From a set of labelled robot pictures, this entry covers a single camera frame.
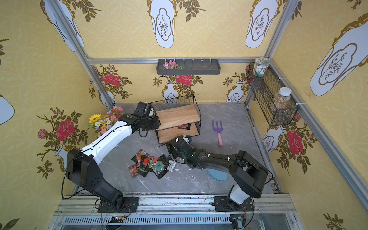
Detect black tea bag with barcode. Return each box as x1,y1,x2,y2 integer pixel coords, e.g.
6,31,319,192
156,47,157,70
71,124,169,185
154,155,169,179

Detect black wire two-tier shelf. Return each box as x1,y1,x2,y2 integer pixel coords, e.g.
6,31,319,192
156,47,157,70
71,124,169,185
151,94,201,144

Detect orange black tea bag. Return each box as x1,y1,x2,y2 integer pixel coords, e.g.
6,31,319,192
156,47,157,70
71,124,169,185
131,149,149,163

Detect green black tea bag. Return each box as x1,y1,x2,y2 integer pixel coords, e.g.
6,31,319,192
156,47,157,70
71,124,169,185
143,156,157,167

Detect red black tea bag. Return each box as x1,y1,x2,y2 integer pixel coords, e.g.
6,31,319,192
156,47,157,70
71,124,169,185
128,164,139,178

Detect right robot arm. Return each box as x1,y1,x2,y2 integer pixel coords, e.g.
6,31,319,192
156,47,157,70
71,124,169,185
165,135,271,212

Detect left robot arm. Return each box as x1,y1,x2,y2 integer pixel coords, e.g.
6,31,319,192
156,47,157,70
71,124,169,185
64,102,161,211

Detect colourful flower bouquet in planter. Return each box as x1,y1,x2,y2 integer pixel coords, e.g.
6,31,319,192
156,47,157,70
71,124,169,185
88,106,123,137

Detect purple garden fork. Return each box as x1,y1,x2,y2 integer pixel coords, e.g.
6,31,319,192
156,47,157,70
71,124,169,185
212,120,223,147

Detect light blue dustpan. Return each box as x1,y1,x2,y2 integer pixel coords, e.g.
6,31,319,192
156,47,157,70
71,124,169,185
206,169,228,182

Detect small pink flowers in tray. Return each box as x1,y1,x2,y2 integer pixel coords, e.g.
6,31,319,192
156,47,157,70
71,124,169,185
163,60,184,70

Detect small circuit board left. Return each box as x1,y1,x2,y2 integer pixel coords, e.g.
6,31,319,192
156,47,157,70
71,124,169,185
110,216,126,224

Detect small circuit board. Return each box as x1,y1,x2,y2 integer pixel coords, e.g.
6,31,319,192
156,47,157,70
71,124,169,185
231,217,244,230
110,216,126,224

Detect small circuit board right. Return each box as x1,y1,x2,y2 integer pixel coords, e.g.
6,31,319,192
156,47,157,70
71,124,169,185
231,217,244,230

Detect clear jar with candies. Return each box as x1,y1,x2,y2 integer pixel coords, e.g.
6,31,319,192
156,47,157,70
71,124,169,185
271,87,292,112

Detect white green lidded jar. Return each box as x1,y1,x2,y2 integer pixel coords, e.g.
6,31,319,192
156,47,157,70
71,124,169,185
253,57,270,77

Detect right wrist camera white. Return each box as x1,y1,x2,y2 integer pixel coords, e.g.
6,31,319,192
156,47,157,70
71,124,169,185
183,136,192,143

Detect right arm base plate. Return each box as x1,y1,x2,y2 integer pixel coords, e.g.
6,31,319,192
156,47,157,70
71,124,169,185
211,196,255,212

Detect grey wall tray shelf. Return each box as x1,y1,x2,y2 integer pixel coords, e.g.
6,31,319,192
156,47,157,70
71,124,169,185
156,58,221,75

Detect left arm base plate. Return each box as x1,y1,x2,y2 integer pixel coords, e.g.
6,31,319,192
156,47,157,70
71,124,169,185
97,196,139,214

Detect black wire wall basket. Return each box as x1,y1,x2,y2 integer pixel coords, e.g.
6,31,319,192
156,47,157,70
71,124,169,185
247,63,299,126

